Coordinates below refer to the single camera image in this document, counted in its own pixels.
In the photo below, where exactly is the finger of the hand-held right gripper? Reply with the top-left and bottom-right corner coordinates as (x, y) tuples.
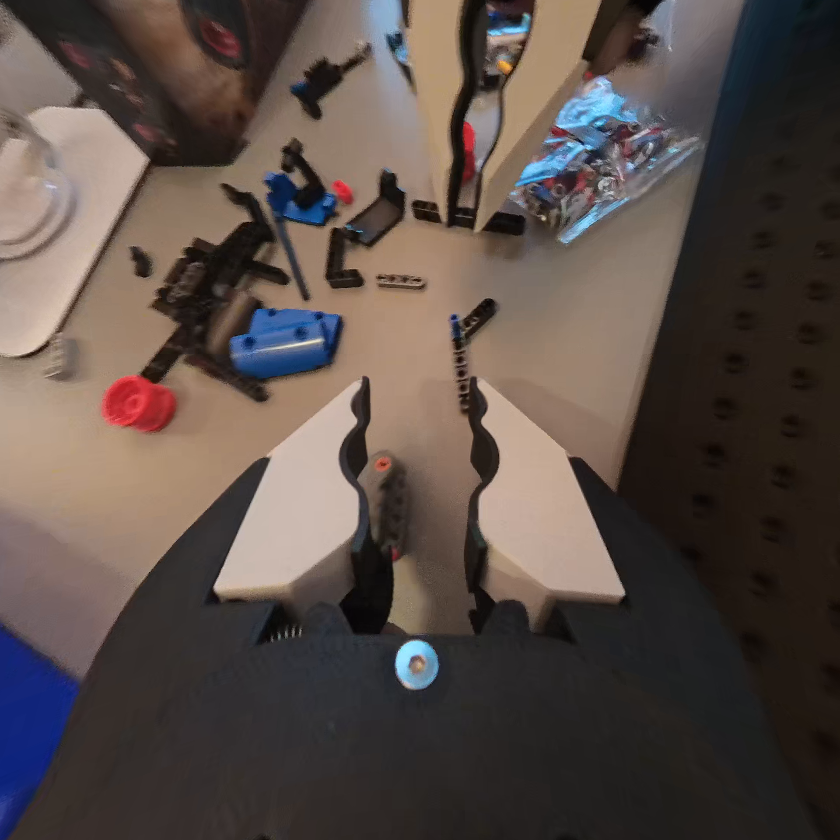
(475, 0), (605, 234)
(406, 0), (477, 227)

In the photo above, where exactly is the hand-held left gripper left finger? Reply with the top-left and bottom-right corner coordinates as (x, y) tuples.
(213, 374), (397, 634)

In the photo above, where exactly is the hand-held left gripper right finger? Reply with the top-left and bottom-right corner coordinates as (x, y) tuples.
(466, 378), (629, 634)

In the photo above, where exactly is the grey toy motor block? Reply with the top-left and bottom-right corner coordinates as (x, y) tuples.
(365, 451), (414, 563)

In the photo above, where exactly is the straight black beam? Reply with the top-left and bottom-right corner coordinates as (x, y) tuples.
(412, 200), (529, 239)

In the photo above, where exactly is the black bent beam blue pin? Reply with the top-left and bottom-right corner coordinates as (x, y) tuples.
(449, 296), (499, 417)

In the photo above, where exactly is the grey desk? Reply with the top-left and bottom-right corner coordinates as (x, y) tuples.
(0, 0), (746, 678)

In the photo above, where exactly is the clear bag of small parts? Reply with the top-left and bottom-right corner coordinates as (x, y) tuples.
(507, 75), (708, 248)

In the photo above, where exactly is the black connector with blue pin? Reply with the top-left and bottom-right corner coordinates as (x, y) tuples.
(291, 42), (373, 121)

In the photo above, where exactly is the black rectangular panel piece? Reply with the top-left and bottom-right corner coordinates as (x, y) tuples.
(342, 170), (410, 249)

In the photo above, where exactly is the blue curved toy panel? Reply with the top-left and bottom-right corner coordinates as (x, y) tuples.
(250, 307), (344, 351)
(227, 331), (331, 382)

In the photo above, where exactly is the black L-shaped beam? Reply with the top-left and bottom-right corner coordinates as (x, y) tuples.
(324, 226), (367, 291)

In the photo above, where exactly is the black curved toy shell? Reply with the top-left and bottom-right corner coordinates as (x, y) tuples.
(210, 294), (258, 351)

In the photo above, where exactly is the dark perforated panel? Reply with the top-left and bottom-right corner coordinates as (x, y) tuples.
(617, 0), (840, 840)

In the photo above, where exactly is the printed toy set box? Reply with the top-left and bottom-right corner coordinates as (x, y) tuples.
(17, 0), (310, 167)

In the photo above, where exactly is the light grey angled beam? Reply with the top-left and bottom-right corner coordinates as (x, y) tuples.
(41, 333), (80, 384)

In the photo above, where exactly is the blue plastic bin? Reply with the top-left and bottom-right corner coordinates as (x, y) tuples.
(0, 619), (80, 840)

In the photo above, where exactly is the blue flat bracket piece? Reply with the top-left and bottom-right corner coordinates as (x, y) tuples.
(262, 172), (340, 227)

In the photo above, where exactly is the black beam frame assembly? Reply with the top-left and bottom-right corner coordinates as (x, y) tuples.
(139, 182), (291, 406)

